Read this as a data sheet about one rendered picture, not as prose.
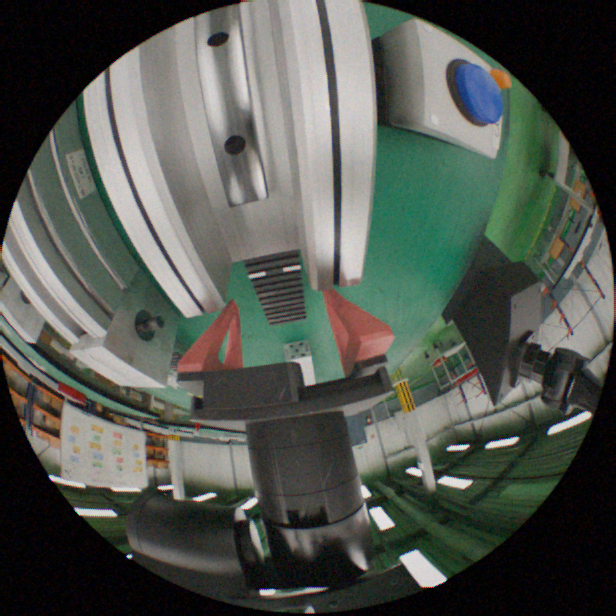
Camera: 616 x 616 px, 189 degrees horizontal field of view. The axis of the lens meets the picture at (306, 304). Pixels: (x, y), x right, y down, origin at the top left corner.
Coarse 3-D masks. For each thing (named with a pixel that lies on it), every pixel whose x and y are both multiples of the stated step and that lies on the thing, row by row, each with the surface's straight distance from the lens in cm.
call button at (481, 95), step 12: (468, 72) 14; (480, 72) 14; (468, 84) 13; (480, 84) 14; (492, 84) 15; (468, 96) 13; (480, 96) 14; (492, 96) 15; (468, 108) 14; (480, 108) 13; (492, 108) 15; (480, 120) 14; (492, 120) 15
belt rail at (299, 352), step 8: (288, 344) 31; (296, 344) 30; (304, 344) 30; (288, 352) 31; (296, 352) 30; (304, 352) 30; (288, 360) 29; (296, 360) 30; (304, 360) 30; (304, 368) 34; (312, 368) 34; (304, 376) 38; (312, 376) 39
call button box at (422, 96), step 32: (416, 32) 14; (384, 64) 16; (416, 64) 13; (448, 64) 14; (480, 64) 18; (384, 96) 15; (416, 96) 12; (448, 96) 13; (416, 128) 13; (448, 128) 13; (480, 128) 16
